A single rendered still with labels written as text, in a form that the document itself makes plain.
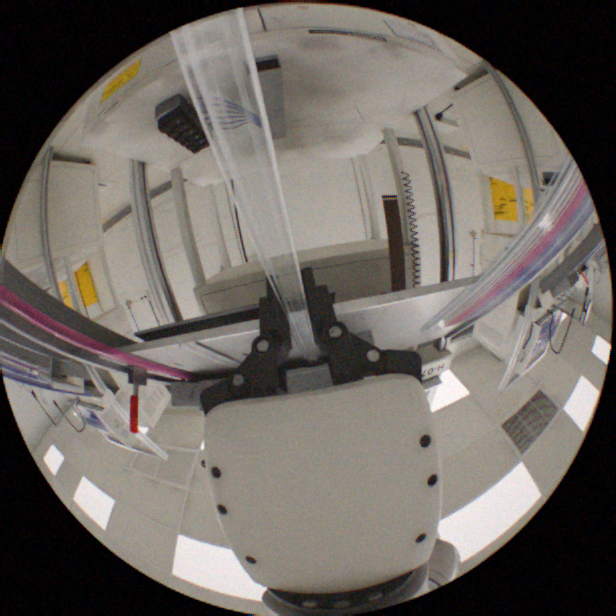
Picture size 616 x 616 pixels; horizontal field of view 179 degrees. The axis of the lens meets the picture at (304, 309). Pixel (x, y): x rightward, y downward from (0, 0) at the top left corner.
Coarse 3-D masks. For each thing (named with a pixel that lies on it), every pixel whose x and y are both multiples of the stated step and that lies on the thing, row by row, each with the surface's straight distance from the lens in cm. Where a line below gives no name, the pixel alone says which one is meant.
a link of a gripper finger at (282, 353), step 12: (264, 300) 12; (276, 300) 11; (264, 312) 11; (276, 312) 10; (264, 324) 11; (276, 324) 10; (288, 324) 13; (276, 336) 10; (288, 336) 11; (288, 348) 12; (240, 372) 10; (240, 384) 10
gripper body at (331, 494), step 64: (384, 384) 8; (256, 448) 8; (320, 448) 8; (384, 448) 8; (256, 512) 9; (320, 512) 8; (384, 512) 8; (256, 576) 11; (320, 576) 10; (384, 576) 11
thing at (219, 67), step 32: (192, 32) 5; (224, 32) 5; (192, 64) 5; (224, 64) 5; (192, 96) 5; (224, 96) 5; (256, 96) 5; (224, 128) 5; (256, 128) 5; (224, 160) 5; (256, 160) 5; (256, 192) 6; (256, 224) 6; (288, 224) 6; (288, 256) 7; (288, 288) 9; (288, 320) 13
